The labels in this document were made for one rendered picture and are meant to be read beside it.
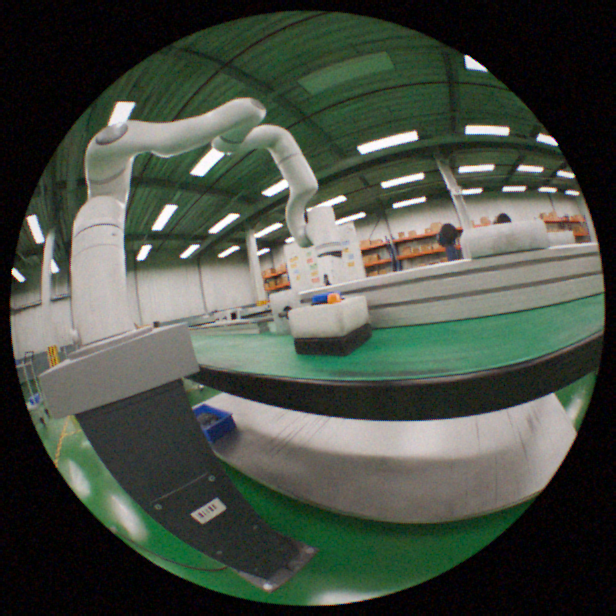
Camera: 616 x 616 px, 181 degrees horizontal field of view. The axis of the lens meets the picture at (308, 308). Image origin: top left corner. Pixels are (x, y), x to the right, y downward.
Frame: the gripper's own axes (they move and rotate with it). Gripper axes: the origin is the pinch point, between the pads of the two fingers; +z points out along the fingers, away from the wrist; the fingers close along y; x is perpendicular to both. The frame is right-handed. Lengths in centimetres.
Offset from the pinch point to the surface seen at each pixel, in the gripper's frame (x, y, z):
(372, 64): 80, -142, -329
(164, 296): -1123, -174, -168
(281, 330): -1.8, 24.0, 1.9
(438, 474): 34, 8, 59
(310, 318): 17.2, 36.0, -1.7
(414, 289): 27.7, 24.0, -2.5
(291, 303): 3.0, 24.0, -3.7
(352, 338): 21.3, 34.2, 1.4
